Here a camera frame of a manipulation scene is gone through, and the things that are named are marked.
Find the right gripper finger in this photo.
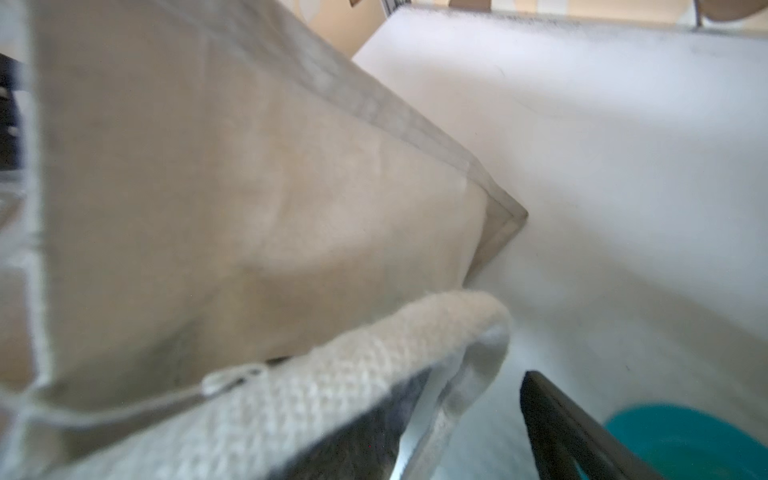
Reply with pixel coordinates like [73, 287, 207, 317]
[520, 370, 661, 480]

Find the white canvas grocery bag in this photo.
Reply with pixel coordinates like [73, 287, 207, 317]
[1, 1, 528, 479]

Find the teal plastic basket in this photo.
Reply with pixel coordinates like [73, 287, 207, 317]
[604, 404, 767, 479]

